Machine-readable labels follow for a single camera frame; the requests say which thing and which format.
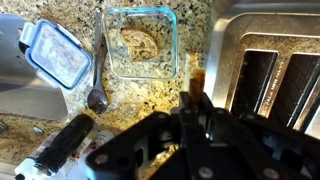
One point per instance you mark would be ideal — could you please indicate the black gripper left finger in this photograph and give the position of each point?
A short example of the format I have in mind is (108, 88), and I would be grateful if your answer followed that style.
(143, 143)

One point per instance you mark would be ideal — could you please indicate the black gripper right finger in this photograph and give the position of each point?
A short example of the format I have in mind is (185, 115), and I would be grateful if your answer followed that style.
(260, 143)

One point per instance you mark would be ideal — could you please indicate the brown bread slice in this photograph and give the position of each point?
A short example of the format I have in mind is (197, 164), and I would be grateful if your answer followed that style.
(140, 45)
(197, 81)

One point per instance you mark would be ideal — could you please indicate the square glass bowl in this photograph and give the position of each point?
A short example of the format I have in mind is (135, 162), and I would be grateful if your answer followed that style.
(166, 66)

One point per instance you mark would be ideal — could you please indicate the stainless steel toaster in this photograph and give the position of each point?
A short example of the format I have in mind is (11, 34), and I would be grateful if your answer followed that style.
(226, 40)

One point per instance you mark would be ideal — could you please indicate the white bottle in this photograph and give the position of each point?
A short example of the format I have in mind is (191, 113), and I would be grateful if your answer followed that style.
(100, 140)

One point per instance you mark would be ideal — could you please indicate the metal spoon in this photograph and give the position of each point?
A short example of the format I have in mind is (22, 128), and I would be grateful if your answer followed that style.
(97, 98)

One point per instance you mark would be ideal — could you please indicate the black water bottle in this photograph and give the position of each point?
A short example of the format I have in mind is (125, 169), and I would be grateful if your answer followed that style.
(66, 140)

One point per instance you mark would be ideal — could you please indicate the blue-rimmed plastic lid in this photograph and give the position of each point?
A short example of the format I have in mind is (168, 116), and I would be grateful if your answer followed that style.
(56, 55)

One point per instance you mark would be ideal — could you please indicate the stainless steel sink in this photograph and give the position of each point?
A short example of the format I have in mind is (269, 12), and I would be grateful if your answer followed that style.
(26, 100)

